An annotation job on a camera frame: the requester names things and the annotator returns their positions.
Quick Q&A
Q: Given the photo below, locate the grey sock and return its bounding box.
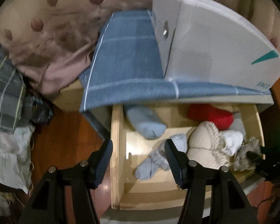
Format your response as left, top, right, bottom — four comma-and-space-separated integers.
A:
233, 136, 262, 172

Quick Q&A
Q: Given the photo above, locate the red cloth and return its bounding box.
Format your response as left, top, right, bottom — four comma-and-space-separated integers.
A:
187, 104, 235, 131

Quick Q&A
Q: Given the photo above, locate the light blue rolled sock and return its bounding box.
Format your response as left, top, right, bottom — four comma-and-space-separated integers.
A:
126, 106, 167, 139

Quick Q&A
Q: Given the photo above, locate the blue checked cloth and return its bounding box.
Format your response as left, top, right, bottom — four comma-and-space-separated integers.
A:
79, 10, 271, 112

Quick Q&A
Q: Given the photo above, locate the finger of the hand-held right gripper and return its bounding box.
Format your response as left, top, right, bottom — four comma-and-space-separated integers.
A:
246, 150, 265, 161

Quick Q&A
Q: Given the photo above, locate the grey plaid cloth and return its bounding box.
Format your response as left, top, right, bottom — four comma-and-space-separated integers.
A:
0, 30, 26, 131

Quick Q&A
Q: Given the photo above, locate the grey drawer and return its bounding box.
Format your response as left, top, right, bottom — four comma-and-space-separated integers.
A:
99, 103, 274, 224

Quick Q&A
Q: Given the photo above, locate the white cardboard box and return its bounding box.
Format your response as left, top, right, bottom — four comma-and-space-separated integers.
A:
152, 0, 280, 91

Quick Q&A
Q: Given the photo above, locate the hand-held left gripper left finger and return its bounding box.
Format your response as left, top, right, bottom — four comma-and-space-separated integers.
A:
17, 139, 113, 224

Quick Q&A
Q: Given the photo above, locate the white sock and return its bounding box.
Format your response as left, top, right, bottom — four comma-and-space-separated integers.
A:
219, 131, 244, 157

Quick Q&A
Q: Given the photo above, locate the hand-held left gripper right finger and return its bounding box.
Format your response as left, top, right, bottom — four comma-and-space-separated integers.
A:
164, 139, 258, 224

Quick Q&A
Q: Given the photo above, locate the dark plastic bag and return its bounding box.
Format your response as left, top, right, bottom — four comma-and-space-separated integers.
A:
23, 93, 54, 124

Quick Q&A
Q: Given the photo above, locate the leaf print beige bedsheet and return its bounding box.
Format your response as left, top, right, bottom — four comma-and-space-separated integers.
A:
0, 0, 280, 96

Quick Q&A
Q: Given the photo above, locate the brown cardboard box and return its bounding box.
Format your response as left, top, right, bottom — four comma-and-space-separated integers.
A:
52, 79, 101, 119

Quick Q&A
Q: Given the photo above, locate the white crumpled cloth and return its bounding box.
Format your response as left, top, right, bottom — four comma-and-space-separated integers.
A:
0, 124, 35, 194

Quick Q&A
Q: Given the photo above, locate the light blue sock pair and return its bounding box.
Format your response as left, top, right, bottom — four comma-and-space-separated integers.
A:
134, 133, 188, 181

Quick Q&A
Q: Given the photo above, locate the cream knitted cloth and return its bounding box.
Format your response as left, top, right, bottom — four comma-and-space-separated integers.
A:
187, 121, 231, 169

